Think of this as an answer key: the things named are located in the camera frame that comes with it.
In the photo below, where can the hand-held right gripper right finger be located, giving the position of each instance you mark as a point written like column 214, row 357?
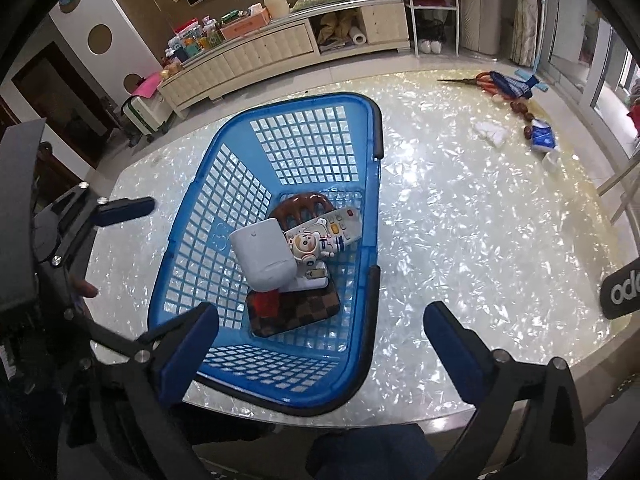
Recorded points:
column 455, row 355

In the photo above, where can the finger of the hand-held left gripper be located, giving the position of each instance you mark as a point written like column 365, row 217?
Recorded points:
column 122, row 211
column 107, row 331

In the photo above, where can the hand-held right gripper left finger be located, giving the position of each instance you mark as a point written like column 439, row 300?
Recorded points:
column 185, row 355

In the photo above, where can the white rounded case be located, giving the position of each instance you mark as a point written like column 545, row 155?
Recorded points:
column 260, row 252

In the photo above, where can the brown checkered wallet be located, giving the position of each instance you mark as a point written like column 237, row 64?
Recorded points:
column 310, row 310

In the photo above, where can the white charger plug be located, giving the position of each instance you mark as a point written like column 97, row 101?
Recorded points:
column 310, row 282

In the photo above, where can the blue plastic basket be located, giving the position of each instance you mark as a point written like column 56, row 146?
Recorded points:
column 372, row 210

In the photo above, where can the white remote control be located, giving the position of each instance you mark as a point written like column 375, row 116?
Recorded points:
column 345, row 220

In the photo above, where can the brown wooden massage comb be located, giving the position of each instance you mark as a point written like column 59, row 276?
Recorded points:
column 300, row 205

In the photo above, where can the person's left hand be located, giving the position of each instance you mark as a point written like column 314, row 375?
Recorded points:
column 85, row 290

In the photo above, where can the dark wooden door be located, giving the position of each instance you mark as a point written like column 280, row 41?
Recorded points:
column 65, row 105

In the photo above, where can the pink pad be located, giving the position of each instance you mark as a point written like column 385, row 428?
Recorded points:
column 147, row 85

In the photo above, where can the person's blue jeans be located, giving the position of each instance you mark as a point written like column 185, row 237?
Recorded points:
column 370, row 452

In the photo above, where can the black object with white lettering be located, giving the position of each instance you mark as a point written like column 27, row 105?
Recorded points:
column 620, row 292

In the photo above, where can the clutter of bottles and boxes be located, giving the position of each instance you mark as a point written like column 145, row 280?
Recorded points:
column 192, row 40

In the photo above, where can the small white cup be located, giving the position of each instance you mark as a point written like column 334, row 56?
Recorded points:
column 552, row 161

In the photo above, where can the cream TV cabinet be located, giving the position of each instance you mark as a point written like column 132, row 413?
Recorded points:
column 270, row 50

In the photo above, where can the pink box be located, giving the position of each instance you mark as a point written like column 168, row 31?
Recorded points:
column 245, row 25

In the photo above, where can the white crumpled tissue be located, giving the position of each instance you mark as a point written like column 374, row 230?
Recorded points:
column 492, row 134

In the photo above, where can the blue packet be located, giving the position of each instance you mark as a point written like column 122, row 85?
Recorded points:
column 542, row 137

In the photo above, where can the clothes drying rack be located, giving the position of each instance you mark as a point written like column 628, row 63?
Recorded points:
column 617, row 182

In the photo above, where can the cream jar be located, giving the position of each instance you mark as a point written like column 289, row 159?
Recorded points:
column 276, row 5

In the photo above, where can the blue cloth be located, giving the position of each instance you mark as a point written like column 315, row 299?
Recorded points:
column 515, row 85

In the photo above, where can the paper towel roll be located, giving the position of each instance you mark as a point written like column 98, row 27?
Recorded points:
column 359, row 37

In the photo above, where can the white shoe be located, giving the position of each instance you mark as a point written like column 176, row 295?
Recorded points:
column 423, row 46
column 436, row 46

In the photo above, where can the white metal shelf rack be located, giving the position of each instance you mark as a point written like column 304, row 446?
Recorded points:
column 430, row 7

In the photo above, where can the standing air conditioner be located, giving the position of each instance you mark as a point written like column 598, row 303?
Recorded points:
column 480, row 5

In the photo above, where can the patterned curtain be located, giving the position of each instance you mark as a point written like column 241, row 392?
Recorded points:
column 525, row 10

